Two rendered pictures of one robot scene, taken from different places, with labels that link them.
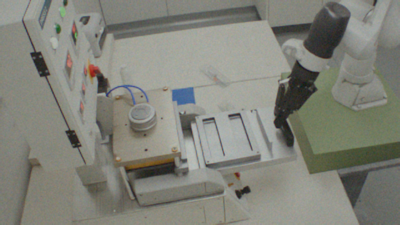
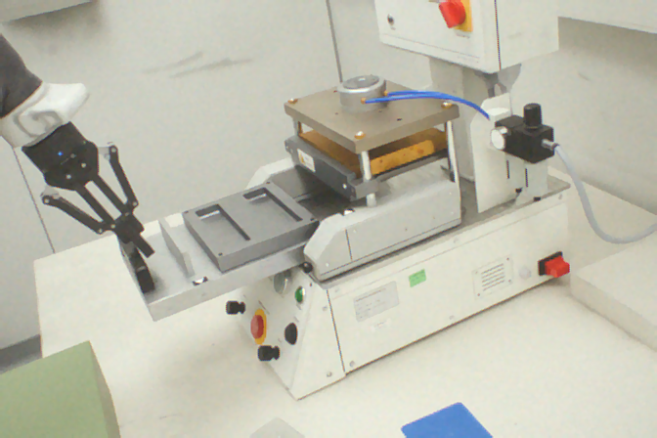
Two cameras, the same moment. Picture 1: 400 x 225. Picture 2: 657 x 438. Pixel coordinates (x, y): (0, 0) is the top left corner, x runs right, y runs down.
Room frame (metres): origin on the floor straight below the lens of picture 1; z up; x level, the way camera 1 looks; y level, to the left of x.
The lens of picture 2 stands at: (1.83, -0.24, 1.48)
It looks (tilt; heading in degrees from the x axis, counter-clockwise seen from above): 26 degrees down; 164
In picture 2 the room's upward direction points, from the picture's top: 11 degrees counter-clockwise
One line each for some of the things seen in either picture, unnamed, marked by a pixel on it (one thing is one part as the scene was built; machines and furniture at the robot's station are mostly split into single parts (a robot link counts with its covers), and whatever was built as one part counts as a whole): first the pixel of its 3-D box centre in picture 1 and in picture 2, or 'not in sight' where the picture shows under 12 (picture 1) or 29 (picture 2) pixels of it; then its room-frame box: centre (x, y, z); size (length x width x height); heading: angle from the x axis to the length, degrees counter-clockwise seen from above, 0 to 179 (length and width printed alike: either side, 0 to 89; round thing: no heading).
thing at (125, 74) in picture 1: (126, 78); not in sight; (1.35, 0.31, 0.82); 0.05 x 0.05 x 0.14
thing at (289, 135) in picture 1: (284, 124); (134, 259); (0.80, -0.26, 0.99); 0.15 x 0.02 x 0.04; 5
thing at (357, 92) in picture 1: (362, 80); not in sight; (1.03, -0.63, 0.93); 0.22 x 0.19 x 0.14; 88
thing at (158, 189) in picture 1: (179, 185); (308, 174); (0.64, 0.08, 0.96); 0.25 x 0.05 x 0.07; 95
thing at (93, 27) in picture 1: (79, 35); not in sight; (1.68, 0.57, 0.88); 0.25 x 0.20 x 0.17; 86
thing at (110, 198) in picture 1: (144, 163); (397, 197); (0.77, 0.20, 0.93); 0.46 x 0.35 x 0.01; 95
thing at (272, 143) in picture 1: (241, 136); (222, 239); (0.79, -0.12, 0.97); 0.30 x 0.22 x 0.08; 95
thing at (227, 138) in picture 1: (226, 137); (247, 222); (0.79, -0.07, 0.98); 0.20 x 0.17 x 0.03; 5
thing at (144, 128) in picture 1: (134, 124); (389, 115); (0.79, 0.19, 1.08); 0.31 x 0.24 x 0.13; 5
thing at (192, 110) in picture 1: (171, 119); (378, 228); (0.91, 0.10, 0.96); 0.26 x 0.05 x 0.07; 95
